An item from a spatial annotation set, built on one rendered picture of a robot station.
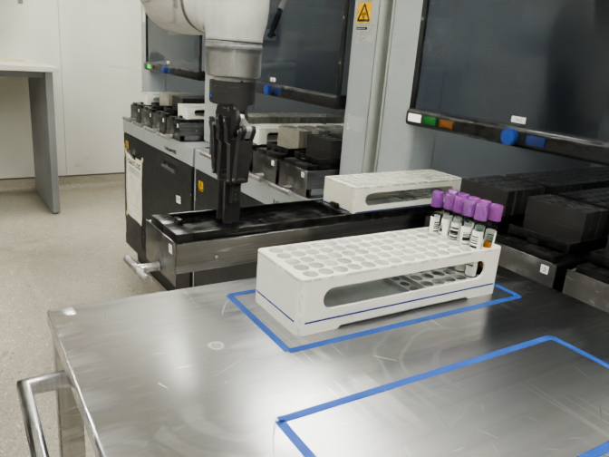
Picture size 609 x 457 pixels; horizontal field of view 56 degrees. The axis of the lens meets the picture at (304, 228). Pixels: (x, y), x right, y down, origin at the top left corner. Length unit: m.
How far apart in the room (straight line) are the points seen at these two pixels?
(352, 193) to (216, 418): 0.66
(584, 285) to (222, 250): 0.56
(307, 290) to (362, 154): 0.88
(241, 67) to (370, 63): 0.55
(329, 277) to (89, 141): 4.01
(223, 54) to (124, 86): 3.64
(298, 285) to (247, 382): 0.11
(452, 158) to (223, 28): 0.70
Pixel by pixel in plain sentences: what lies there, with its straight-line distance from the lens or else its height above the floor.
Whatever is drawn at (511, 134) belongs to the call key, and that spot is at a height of 0.98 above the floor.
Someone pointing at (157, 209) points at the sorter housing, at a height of 0.40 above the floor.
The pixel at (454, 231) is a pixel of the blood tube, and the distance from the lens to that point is 0.75.
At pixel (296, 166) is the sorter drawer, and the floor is 0.81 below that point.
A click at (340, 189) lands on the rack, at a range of 1.08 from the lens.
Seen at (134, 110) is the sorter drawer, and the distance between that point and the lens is 2.71.
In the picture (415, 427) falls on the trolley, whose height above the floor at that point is 0.82.
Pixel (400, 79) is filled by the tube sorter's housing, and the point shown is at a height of 1.05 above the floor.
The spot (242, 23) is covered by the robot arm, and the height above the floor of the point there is 1.13.
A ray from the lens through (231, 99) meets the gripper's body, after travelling 0.92.
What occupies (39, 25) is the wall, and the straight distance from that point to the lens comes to 4.40.
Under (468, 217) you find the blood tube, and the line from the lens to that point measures 0.73.
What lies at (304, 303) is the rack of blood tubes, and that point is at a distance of 0.57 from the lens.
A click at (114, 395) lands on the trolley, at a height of 0.82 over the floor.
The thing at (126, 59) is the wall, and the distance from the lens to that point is 4.53.
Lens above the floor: 1.10
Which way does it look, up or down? 17 degrees down
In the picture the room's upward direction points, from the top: 4 degrees clockwise
